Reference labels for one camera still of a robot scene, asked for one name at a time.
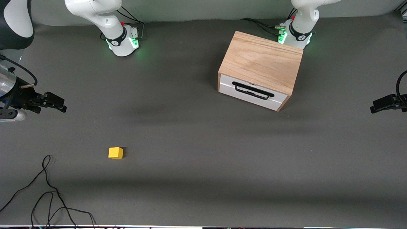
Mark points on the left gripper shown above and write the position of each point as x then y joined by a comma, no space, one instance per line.
395,101

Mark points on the light wooden drawer cabinet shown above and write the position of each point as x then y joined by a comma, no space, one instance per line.
264,60

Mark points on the white-fronted wooden drawer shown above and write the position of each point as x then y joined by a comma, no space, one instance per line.
229,86

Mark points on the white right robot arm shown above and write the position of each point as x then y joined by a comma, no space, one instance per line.
108,19

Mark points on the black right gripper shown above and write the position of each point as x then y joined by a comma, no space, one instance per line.
21,97

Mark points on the yellow cube block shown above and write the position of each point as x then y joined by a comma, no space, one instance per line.
115,153

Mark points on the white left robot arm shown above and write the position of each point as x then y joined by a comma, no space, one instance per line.
302,16

